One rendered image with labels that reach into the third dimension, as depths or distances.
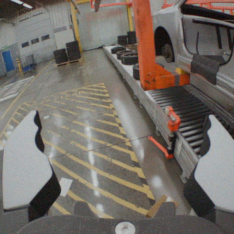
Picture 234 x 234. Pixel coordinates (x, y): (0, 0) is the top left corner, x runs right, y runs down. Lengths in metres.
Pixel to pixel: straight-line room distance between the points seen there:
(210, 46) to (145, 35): 1.03
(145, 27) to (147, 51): 0.28
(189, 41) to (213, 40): 0.45
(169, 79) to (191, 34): 0.70
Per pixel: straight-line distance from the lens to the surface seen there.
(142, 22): 1.73
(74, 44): 7.59
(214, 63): 1.53
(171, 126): 1.34
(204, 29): 2.28
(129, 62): 4.24
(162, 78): 1.91
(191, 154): 1.26
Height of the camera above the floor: 1.29
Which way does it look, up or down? 32 degrees down
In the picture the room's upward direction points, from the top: 9 degrees counter-clockwise
